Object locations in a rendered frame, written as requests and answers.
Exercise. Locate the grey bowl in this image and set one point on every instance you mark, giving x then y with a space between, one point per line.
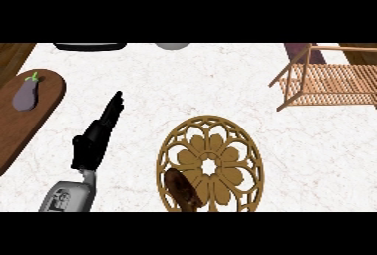
172 45

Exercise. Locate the round golden lattice placemat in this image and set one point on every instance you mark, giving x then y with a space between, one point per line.
224 156

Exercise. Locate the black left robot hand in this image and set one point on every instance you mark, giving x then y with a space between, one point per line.
94 142

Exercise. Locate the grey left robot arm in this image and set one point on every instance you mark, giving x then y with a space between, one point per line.
67 197

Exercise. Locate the dark maroon panel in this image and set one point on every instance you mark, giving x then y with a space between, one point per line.
301 50

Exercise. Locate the brown wooden cutting board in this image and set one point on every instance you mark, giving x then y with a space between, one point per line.
20 132

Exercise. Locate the wooden tiered shelf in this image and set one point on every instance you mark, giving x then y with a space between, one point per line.
329 83

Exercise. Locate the brown wooden cabinet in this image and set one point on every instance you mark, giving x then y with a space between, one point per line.
11 58

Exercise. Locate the purple eggplant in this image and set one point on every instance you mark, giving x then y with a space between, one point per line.
26 96

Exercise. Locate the brown wooden panel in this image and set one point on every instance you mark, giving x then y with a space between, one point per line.
363 54

